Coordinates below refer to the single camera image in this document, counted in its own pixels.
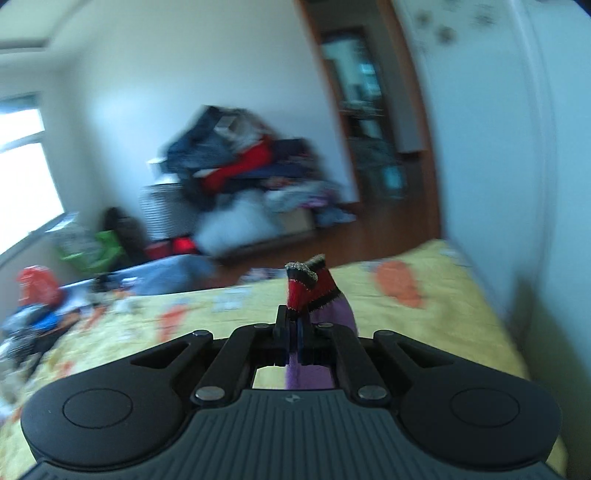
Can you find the checkered fabric storage box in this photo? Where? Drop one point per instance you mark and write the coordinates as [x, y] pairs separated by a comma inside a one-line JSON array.
[[166, 212]]

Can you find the wooden door frame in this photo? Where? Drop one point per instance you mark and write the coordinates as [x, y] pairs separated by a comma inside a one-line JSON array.
[[375, 87]]

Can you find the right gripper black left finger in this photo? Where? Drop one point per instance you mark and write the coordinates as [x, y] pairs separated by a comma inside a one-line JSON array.
[[234, 365]]

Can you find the pile of dark clothes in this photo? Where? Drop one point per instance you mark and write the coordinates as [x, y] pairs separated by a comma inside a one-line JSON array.
[[227, 151]]

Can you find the red plastic bag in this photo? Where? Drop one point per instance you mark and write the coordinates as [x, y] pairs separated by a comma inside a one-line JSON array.
[[38, 285]]

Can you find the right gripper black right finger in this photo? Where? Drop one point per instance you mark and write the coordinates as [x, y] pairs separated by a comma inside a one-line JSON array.
[[337, 348]]

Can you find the purple garment with red cuff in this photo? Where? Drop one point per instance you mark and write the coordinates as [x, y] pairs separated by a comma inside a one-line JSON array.
[[312, 294]]

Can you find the window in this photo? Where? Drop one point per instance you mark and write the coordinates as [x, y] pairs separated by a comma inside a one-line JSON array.
[[29, 197]]

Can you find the white wardrobe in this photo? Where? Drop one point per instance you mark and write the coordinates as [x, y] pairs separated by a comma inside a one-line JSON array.
[[507, 87]]

